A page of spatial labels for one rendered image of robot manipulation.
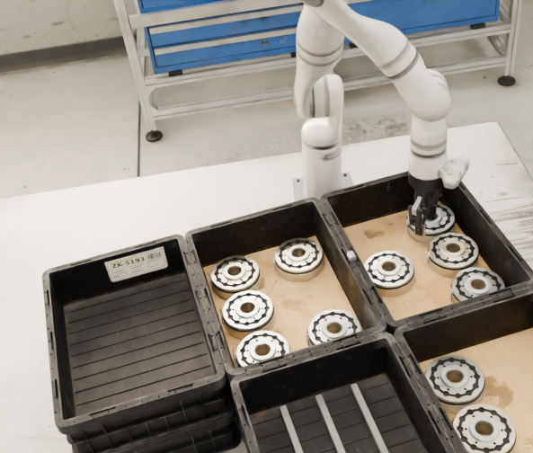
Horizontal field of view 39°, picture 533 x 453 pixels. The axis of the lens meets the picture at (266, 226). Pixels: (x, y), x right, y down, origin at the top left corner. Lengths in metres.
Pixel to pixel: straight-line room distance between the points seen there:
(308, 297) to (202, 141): 2.00
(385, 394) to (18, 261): 1.04
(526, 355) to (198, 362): 0.61
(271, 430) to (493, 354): 0.43
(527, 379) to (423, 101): 0.53
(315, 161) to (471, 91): 2.02
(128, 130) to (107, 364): 2.23
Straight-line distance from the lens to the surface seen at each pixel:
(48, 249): 2.03
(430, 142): 1.47
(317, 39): 1.44
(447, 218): 1.68
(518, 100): 3.64
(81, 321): 1.64
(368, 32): 1.34
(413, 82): 1.39
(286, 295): 1.57
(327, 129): 1.70
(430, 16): 3.46
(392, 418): 1.39
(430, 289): 1.57
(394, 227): 1.70
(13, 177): 3.59
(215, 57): 3.37
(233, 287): 1.57
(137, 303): 1.63
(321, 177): 1.77
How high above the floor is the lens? 1.99
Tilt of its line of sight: 42 degrees down
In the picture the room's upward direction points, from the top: 8 degrees counter-clockwise
